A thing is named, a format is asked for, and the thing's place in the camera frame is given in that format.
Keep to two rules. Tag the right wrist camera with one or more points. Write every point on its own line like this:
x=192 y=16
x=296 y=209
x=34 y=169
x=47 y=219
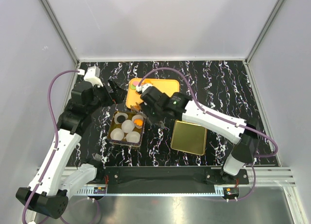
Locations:
x=142 y=88

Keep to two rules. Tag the green cookie top left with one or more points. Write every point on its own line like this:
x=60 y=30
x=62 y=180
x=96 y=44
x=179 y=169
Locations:
x=133 y=87

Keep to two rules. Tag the white paper cup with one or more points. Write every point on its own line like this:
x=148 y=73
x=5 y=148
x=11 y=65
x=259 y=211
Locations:
x=117 y=134
x=133 y=137
x=137 y=117
x=118 y=114
x=127 y=126

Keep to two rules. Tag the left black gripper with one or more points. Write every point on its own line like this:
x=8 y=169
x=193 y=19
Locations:
x=118 y=96

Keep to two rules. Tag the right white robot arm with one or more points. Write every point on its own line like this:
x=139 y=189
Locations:
x=242 y=133

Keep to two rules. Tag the orange fish cookie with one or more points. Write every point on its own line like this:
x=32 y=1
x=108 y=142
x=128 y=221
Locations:
x=138 y=122
x=148 y=81

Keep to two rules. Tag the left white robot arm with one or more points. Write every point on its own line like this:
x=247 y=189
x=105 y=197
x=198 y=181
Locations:
x=47 y=193

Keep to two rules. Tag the black sandwich cookie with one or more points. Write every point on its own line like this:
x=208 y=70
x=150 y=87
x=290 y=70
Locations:
x=121 y=119

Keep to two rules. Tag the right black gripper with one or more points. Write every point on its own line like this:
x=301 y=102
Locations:
x=151 y=119

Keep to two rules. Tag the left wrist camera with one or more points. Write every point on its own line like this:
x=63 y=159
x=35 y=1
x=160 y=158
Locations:
x=92 y=76

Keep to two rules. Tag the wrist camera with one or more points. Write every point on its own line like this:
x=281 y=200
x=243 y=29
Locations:
x=142 y=88
x=92 y=76

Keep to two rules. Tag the yellow plastic tray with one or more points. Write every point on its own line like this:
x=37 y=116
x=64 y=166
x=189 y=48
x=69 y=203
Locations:
x=167 y=86

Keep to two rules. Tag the gold tin lid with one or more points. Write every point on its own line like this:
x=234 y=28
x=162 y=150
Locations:
x=189 y=138

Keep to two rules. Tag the gold cookie tin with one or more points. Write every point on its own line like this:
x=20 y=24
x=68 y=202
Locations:
x=124 y=142

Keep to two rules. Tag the metal tongs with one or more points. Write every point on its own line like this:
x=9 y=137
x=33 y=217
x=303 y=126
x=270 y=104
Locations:
x=141 y=113

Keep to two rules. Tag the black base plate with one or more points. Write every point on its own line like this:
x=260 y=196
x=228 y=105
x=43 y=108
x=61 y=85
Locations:
x=169 y=180

